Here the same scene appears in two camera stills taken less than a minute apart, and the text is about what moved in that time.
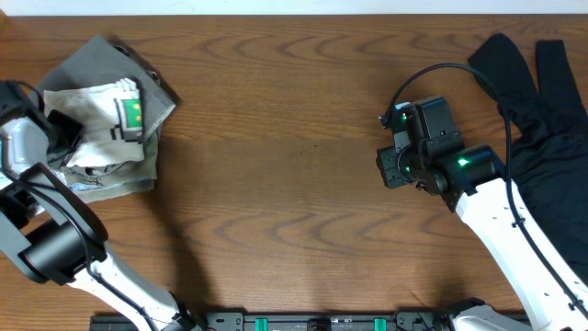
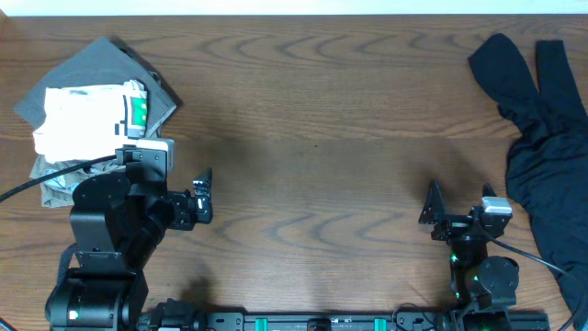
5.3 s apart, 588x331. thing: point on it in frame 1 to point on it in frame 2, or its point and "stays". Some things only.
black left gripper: [62, 133] to [191, 210]
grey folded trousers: [105, 62] stays
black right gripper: [387, 161] to [453, 225]
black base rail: [321, 321] stays
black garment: [551, 153] stays
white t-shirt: [112, 119] stays
